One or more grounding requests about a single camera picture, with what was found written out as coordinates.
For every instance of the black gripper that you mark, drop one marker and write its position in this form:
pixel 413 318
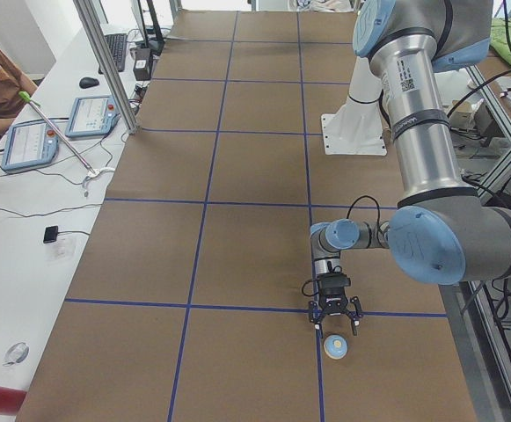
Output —
pixel 335 301

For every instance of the blue call bell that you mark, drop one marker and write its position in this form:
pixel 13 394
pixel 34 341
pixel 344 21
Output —
pixel 335 346

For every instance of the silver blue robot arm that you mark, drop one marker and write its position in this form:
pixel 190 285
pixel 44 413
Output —
pixel 441 233

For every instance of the cardboard box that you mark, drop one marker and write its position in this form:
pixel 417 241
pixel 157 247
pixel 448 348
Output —
pixel 472 117

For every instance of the small black square device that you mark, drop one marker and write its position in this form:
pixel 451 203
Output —
pixel 50 234

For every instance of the far blue teach pendant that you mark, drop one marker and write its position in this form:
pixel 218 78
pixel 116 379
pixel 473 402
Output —
pixel 92 116

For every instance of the blue teach pendant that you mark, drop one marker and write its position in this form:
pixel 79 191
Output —
pixel 92 116
pixel 29 146

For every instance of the black power adapter box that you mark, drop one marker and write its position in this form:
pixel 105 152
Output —
pixel 142 64

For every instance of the clear plastic bag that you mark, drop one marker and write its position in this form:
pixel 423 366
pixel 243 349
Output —
pixel 16 354

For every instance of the monitor stand black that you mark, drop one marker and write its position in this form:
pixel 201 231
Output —
pixel 152 34

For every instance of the black computer mouse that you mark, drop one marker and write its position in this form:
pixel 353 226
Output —
pixel 88 82

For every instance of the near blue teach pendant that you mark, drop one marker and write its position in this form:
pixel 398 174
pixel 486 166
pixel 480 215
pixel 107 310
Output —
pixel 29 146

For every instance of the black keyboard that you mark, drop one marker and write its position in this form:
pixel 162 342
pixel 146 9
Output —
pixel 117 43

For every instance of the metal reacher grabber stick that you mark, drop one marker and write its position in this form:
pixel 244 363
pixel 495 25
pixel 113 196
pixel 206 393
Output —
pixel 92 173

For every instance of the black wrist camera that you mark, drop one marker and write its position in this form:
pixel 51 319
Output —
pixel 332 280

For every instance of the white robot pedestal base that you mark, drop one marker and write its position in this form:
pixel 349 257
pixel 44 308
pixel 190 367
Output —
pixel 356 128

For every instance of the aluminium frame post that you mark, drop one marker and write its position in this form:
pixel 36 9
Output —
pixel 93 30

